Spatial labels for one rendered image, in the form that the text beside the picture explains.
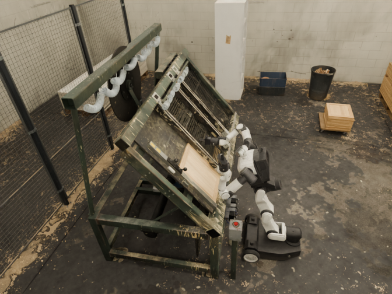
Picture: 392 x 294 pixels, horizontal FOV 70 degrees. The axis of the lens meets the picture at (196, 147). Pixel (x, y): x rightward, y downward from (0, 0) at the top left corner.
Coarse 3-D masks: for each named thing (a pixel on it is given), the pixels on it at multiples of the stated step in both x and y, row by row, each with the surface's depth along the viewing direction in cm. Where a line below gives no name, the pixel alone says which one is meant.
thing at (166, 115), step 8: (152, 96) 275; (160, 104) 279; (160, 112) 286; (168, 112) 290; (168, 120) 290; (176, 120) 294; (176, 128) 294; (184, 128) 299; (184, 136) 298; (192, 144) 302; (200, 152) 307; (208, 160) 312; (216, 168) 316
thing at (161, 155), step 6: (156, 150) 253; (162, 156) 256; (168, 162) 258; (174, 168) 261; (180, 174) 265; (186, 180) 268; (192, 186) 271; (198, 192) 275; (204, 192) 279; (204, 198) 278; (210, 198) 282; (210, 204) 281; (216, 204) 286
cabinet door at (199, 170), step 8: (184, 152) 289; (192, 152) 300; (184, 160) 282; (192, 160) 293; (200, 160) 304; (192, 168) 287; (200, 168) 298; (208, 168) 310; (192, 176) 281; (200, 176) 291; (208, 176) 302; (216, 176) 315; (200, 184) 284; (208, 184) 295; (216, 184) 307; (208, 192) 289; (216, 192) 299
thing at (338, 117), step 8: (328, 104) 537; (336, 104) 535; (344, 104) 534; (328, 112) 515; (336, 112) 514; (344, 112) 513; (320, 120) 545; (328, 120) 510; (336, 120) 506; (344, 120) 503; (352, 120) 497; (328, 128) 519; (336, 128) 516; (344, 128) 511
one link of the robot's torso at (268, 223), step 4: (264, 216) 306; (268, 216) 304; (264, 220) 310; (268, 220) 308; (272, 220) 324; (264, 224) 319; (268, 224) 319; (272, 224) 320; (276, 224) 332; (264, 228) 325; (268, 228) 323; (272, 228) 322; (276, 228) 327; (268, 232) 325; (272, 232) 323; (276, 232) 323
